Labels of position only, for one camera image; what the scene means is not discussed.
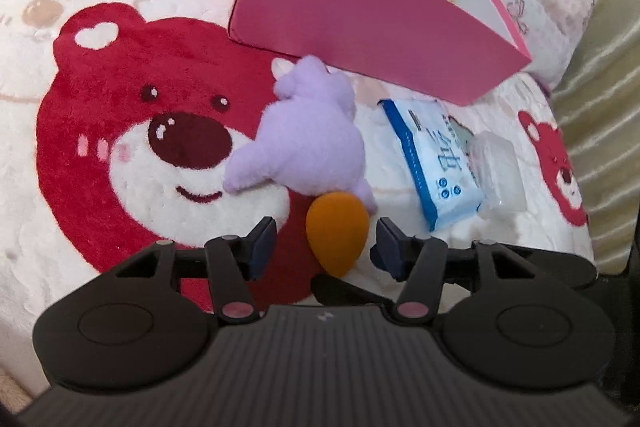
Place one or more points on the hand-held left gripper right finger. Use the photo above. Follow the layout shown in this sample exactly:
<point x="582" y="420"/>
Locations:
<point x="387" y="252"/>

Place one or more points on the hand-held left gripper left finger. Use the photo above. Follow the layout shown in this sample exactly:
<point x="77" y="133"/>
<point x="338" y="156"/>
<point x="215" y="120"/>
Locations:
<point x="262" y="252"/>

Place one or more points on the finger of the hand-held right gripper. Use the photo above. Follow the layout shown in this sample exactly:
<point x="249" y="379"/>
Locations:
<point x="565" y="271"/>

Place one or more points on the orange makeup sponge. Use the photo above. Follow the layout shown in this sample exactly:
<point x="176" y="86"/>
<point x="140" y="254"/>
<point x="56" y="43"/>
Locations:
<point x="335" y="227"/>

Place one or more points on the blue wet wipes pack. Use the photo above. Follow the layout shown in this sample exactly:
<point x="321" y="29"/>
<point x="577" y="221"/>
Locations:
<point x="440" y="167"/>

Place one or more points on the clear plastic packet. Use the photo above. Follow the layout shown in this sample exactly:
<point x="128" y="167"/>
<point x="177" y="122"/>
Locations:
<point x="500" y="172"/>

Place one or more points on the purple plush toy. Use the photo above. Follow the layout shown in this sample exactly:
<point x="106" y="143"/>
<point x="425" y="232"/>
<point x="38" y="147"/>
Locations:
<point x="310" y="137"/>

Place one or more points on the pink cardboard box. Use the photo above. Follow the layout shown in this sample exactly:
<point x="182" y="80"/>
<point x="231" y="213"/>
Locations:
<point x="350" y="22"/>

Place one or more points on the bear printed blanket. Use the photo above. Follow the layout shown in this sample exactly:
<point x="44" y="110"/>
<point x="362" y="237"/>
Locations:
<point x="75" y="132"/>

